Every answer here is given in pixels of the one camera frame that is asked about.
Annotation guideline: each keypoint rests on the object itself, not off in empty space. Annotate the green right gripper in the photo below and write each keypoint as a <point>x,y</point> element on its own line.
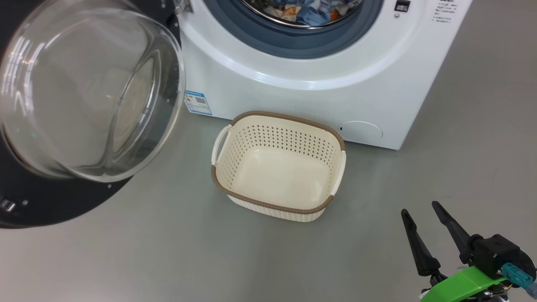
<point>457,287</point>

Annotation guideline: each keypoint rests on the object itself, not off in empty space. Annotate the denim blue printed garment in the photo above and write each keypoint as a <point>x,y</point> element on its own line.
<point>314,16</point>

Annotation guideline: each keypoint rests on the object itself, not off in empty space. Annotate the pale blue printed garment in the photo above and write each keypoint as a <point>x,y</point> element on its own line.
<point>283,11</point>

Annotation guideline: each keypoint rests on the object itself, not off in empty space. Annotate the black round glass washer door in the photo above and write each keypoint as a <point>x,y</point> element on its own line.
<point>84,96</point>

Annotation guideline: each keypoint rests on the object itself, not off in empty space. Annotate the cream perforated basket brown rim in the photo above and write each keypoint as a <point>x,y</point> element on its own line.
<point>277,176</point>

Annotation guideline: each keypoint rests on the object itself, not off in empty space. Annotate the white front-load washing machine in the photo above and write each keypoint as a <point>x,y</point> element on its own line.
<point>335,96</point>

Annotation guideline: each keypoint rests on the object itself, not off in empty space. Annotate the black door lock slot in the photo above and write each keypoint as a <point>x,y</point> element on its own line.
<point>402,5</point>

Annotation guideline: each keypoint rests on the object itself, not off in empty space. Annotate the grey rubber door seal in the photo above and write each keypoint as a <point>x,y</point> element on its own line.
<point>293,44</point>

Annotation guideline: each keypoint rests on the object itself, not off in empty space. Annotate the round white filter cover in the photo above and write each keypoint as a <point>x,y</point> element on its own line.
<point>361,131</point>

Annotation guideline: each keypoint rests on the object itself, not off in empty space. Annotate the small printed text label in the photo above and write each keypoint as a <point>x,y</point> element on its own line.
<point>444,11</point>

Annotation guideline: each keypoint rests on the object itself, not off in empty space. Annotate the blue energy label sticker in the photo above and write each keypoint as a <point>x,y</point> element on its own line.
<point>198,102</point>

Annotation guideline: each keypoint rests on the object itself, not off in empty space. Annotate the perforated steel washer drum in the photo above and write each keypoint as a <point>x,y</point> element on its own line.
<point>256,8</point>

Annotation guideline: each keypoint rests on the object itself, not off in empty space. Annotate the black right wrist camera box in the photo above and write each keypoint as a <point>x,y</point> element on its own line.
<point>495,253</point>

